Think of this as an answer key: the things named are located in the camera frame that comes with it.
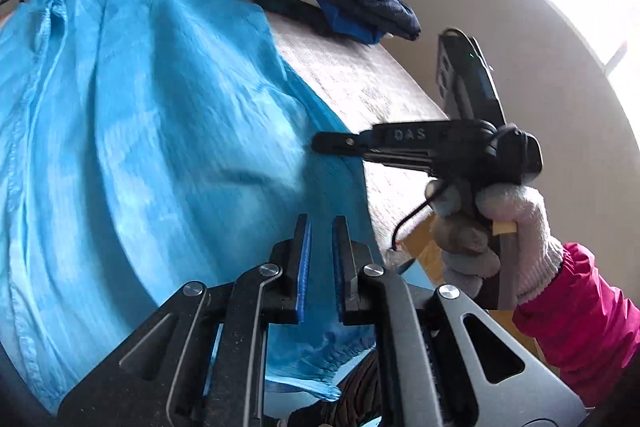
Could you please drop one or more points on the light blue jacket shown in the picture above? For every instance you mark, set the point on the light blue jacket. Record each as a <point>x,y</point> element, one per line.
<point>150,132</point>

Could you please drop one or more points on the person's right forearm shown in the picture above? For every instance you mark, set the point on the person's right forearm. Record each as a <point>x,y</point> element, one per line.
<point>590,317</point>

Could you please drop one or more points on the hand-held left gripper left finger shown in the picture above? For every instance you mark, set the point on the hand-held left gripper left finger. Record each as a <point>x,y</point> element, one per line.
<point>301,272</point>

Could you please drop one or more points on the person's right hand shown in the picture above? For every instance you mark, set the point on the person's right hand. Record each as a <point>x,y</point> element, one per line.
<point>530,232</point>

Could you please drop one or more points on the zebra striped garment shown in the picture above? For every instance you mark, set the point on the zebra striped garment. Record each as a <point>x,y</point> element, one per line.
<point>355,387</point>

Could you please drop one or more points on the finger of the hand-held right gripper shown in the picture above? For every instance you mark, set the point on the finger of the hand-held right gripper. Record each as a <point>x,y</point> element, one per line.
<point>345,143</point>

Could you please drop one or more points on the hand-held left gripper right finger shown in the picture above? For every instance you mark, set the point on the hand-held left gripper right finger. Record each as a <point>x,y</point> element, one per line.
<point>341,272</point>

